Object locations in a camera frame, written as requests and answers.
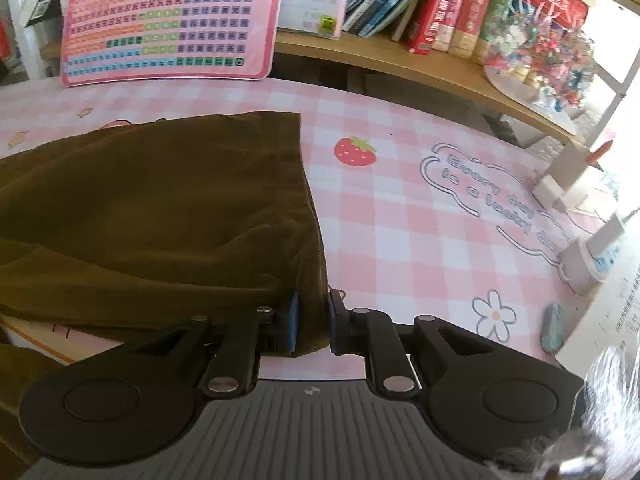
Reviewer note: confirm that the thick red dictionary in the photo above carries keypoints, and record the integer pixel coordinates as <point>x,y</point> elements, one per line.
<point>437,10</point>

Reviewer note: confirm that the white charger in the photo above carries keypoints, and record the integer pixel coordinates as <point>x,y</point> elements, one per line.
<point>547,190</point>

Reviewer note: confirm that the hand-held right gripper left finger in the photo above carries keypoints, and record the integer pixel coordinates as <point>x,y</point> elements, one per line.
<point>292,322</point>

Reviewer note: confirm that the small blue eraser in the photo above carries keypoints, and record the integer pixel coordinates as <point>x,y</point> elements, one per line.
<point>552,330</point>

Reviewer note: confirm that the white paper box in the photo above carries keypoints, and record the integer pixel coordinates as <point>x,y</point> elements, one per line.
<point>312,5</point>

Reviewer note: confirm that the silver metal clasp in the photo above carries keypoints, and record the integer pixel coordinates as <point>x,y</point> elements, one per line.
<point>575,462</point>

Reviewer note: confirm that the pink toy learning pad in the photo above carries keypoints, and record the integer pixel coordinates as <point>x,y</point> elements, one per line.
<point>170,25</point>

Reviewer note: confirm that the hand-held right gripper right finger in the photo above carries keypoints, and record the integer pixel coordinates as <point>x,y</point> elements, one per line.
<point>336,325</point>

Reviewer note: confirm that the pink checkered desk mat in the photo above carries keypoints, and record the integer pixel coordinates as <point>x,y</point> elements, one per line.
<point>410,210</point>

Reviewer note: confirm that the white printed paper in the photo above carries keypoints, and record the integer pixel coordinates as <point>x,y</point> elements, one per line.
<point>610,320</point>

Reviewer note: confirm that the white power adapter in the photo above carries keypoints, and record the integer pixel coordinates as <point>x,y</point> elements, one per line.
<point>587,255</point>

